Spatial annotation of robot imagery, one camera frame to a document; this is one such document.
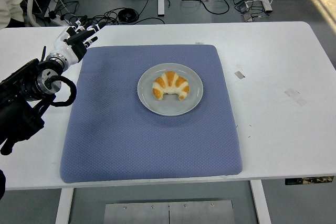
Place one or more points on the grey round plate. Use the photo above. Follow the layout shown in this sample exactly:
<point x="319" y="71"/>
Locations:
<point x="168" y="107"/>

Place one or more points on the white power strip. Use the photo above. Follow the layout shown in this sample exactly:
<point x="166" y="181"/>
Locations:
<point x="56" y="19"/>

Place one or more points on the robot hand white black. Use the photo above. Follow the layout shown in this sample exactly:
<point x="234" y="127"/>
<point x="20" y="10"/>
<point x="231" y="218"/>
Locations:
<point x="64" y="48"/>

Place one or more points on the blue quilted mat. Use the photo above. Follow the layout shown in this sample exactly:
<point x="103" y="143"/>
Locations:
<point x="131" y="142"/>

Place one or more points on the small grey tape piece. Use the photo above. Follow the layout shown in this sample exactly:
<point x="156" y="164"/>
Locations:
<point x="239" y="75"/>

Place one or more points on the white table leg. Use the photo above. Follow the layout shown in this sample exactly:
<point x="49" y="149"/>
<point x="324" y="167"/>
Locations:
<point x="260" y="203"/>
<point x="63" y="205"/>

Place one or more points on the white fabric bundle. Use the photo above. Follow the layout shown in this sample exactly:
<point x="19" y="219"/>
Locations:
<point x="9" y="9"/>

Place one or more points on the grey power adapter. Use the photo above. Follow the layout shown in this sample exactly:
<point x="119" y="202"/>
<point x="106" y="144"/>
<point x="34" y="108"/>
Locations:
<point x="247" y="16"/>

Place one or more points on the dark table control box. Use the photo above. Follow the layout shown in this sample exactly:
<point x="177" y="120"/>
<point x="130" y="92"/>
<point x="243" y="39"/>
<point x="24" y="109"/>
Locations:
<point x="308" y="180"/>

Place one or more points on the grey metal plate with screws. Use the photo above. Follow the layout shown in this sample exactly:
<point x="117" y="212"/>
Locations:
<point x="168" y="213"/>

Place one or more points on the croissant bread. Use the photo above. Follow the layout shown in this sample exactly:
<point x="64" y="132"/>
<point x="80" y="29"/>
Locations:
<point x="170" y="81"/>

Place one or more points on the large clear tape piece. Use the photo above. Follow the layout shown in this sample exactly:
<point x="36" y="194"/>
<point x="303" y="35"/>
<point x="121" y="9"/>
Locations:
<point x="295" y="96"/>

